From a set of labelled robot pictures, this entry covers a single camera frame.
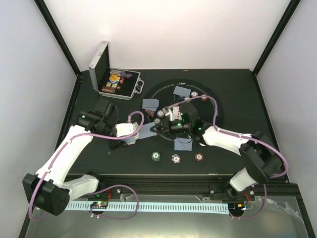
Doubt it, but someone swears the dealt card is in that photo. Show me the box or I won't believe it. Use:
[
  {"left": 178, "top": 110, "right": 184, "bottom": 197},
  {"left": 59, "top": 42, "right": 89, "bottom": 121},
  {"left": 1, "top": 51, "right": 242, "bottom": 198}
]
[
  {"left": 174, "top": 137, "right": 193, "bottom": 151},
  {"left": 142, "top": 99, "right": 153, "bottom": 108},
  {"left": 173, "top": 86, "right": 191, "bottom": 97}
]

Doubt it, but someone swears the blue white chip top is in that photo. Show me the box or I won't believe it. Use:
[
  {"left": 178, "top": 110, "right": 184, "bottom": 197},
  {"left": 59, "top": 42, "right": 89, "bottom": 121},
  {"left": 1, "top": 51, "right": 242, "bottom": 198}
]
[{"left": 191, "top": 91, "right": 199, "bottom": 98}]

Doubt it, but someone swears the brown poker chip stack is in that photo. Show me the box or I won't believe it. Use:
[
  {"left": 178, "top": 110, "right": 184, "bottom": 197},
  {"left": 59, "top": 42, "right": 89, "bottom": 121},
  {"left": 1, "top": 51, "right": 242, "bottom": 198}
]
[{"left": 195, "top": 153, "right": 204, "bottom": 161}]

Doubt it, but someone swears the blue white chip stack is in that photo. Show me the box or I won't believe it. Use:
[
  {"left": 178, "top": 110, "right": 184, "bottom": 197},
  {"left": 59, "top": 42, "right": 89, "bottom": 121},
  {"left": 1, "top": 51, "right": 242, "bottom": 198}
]
[{"left": 171, "top": 154, "right": 181, "bottom": 164}]

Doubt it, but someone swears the red triangular all-in marker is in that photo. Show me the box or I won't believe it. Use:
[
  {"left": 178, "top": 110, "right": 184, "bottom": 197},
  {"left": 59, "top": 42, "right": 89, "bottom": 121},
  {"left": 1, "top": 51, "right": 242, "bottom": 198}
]
[{"left": 145, "top": 110, "right": 155, "bottom": 117}]

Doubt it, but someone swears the green poker chip stack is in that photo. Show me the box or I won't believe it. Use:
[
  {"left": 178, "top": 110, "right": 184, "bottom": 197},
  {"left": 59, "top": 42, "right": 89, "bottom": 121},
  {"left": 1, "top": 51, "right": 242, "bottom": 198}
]
[{"left": 151, "top": 152, "right": 160, "bottom": 162}]

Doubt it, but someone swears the blue backed card deck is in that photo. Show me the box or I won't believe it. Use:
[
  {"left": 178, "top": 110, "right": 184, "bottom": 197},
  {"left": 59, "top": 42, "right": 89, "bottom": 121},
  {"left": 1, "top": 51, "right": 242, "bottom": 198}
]
[{"left": 124, "top": 136, "right": 136, "bottom": 145}]

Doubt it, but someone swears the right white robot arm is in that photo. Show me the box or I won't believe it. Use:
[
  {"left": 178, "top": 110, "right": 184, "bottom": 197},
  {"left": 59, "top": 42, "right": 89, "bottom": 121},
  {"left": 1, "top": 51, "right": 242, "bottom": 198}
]
[{"left": 150, "top": 119, "right": 288, "bottom": 200}]

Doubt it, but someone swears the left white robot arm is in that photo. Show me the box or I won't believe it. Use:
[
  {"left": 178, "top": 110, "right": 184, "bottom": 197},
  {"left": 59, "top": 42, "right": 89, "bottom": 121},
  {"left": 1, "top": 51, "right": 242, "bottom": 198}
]
[{"left": 22, "top": 110, "right": 144, "bottom": 221}]

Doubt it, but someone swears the round black poker mat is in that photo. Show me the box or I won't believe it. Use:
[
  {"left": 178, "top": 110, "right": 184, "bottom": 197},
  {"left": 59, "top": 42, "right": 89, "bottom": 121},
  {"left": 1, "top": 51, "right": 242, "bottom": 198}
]
[{"left": 136, "top": 79, "right": 224, "bottom": 154}]

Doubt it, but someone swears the orange black chip roll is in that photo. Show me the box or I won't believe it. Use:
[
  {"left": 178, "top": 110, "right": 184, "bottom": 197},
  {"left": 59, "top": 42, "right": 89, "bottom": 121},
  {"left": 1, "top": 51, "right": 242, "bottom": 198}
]
[{"left": 102, "top": 87, "right": 115, "bottom": 94}]

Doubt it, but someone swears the open aluminium poker case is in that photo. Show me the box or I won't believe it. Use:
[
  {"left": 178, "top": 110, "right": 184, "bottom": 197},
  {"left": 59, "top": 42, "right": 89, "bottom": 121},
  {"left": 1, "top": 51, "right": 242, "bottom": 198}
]
[{"left": 89, "top": 41, "right": 145, "bottom": 100}]

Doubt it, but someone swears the yellow big blind button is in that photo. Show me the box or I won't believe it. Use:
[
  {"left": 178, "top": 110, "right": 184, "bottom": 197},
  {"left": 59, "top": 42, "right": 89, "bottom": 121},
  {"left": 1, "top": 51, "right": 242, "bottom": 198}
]
[{"left": 109, "top": 75, "right": 120, "bottom": 81}]

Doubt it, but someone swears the purple chip roll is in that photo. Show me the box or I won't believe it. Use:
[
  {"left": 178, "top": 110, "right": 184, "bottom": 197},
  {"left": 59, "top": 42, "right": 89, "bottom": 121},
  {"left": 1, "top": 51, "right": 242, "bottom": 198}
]
[{"left": 110, "top": 69, "right": 126, "bottom": 77}]

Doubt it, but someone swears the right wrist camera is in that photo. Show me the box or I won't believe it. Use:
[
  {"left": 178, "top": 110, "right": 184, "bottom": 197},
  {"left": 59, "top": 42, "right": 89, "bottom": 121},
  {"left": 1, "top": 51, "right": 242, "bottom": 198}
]
[{"left": 179, "top": 103, "right": 200, "bottom": 123}]

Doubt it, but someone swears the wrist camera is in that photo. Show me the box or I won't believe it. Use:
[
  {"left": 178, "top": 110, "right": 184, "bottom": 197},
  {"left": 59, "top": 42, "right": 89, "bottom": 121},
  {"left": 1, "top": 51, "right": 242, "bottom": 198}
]
[
  {"left": 94, "top": 98, "right": 115, "bottom": 119},
  {"left": 179, "top": 103, "right": 200, "bottom": 123}
]

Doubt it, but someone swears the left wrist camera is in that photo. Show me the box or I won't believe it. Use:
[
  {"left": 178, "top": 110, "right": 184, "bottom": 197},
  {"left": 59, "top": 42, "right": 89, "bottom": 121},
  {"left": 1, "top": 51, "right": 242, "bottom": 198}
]
[{"left": 94, "top": 98, "right": 115, "bottom": 119}]

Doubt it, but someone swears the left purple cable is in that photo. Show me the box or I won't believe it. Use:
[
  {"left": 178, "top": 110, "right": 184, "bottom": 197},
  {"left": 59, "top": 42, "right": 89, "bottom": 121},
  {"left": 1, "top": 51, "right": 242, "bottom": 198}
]
[{"left": 28, "top": 111, "right": 144, "bottom": 221}]

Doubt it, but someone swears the purple cable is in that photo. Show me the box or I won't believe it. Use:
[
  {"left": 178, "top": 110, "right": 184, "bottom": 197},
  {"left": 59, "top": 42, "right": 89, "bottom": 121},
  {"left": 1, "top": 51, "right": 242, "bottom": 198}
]
[
  {"left": 164, "top": 95, "right": 290, "bottom": 220},
  {"left": 28, "top": 111, "right": 144, "bottom": 221}
]

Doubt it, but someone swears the white slotted cable duct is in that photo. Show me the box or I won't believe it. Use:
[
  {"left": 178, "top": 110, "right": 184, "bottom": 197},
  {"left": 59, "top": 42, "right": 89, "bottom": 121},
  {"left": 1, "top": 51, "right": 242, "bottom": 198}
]
[{"left": 66, "top": 200, "right": 229, "bottom": 215}]

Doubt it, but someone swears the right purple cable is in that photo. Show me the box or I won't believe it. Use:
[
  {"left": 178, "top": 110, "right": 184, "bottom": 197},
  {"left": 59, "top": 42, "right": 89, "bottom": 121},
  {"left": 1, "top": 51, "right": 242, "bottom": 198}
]
[{"left": 164, "top": 95, "right": 290, "bottom": 220}]

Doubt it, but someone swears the black aluminium rail base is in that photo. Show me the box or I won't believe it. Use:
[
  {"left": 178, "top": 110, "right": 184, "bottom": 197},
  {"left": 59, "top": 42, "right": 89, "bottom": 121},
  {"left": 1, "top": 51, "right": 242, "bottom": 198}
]
[{"left": 66, "top": 173, "right": 300, "bottom": 201}]

